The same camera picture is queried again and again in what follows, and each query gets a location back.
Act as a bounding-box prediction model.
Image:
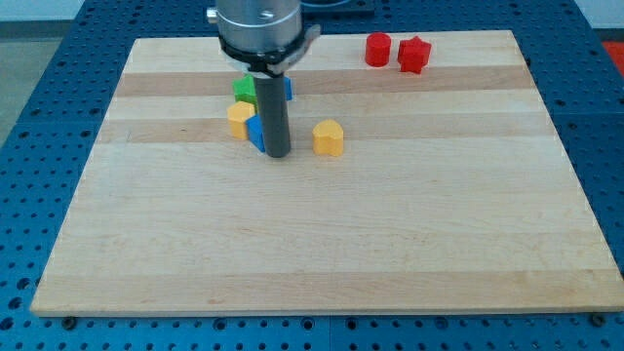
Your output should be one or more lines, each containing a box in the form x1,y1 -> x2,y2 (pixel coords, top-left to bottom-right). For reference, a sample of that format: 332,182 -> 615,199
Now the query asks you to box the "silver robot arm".
206,0 -> 321,79

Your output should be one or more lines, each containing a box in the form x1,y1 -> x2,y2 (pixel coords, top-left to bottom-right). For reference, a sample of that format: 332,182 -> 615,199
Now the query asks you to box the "blue block behind rod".
284,76 -> 293,101

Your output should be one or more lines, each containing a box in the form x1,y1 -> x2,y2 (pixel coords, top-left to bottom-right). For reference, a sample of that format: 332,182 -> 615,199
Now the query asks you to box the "yellow heart block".
312,119 -> 344,157

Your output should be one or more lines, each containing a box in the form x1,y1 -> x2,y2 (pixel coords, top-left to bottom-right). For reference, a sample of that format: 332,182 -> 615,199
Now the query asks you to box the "red star block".
397,36 -> 432,74

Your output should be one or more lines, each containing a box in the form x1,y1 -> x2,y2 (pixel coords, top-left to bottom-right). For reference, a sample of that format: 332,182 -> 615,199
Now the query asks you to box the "green block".
232,75 -> 257,105

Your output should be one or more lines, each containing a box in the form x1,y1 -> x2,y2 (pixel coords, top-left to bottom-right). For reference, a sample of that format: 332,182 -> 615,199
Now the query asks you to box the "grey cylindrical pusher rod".
253,75 -> 292,158

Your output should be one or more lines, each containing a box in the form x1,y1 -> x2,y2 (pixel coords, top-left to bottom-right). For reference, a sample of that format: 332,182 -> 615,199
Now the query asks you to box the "yellow hexagon block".
226,101 -> 255,139

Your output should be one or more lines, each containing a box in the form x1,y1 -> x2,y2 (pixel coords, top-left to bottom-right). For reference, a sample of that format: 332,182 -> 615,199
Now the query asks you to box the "red cylinder block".
365,32 -> 392,67

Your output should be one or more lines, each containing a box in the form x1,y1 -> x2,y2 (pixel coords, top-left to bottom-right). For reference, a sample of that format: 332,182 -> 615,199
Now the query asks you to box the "wooden board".
31,30 -> 623,317

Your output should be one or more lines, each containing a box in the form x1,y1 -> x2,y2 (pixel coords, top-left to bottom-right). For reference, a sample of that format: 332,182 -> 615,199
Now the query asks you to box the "blue block front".
246,115 -> 265,153

